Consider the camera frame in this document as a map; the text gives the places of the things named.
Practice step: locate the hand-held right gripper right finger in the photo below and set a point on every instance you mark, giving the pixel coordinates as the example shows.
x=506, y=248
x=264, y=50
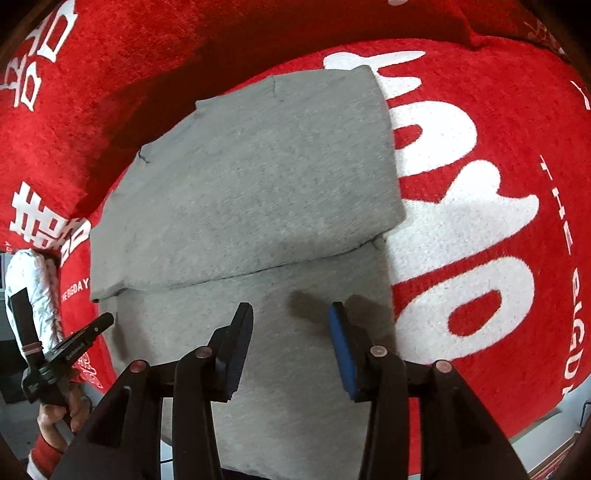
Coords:
x=344, y=360

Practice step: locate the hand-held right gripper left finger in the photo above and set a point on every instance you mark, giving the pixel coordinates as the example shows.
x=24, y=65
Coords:
x=241, y=350

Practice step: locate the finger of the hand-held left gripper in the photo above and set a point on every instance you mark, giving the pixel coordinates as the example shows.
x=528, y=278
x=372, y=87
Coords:
x=90, y=332

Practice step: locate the grey knit sweater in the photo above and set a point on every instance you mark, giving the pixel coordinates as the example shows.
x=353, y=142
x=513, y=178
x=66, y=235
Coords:
x=258, y=184

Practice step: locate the person's left hand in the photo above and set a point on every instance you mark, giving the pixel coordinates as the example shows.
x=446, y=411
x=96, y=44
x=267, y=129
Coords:
x=48, y=422

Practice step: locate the red printed blanket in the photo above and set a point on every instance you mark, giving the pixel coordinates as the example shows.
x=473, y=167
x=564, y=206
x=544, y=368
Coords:
x=184, y=46

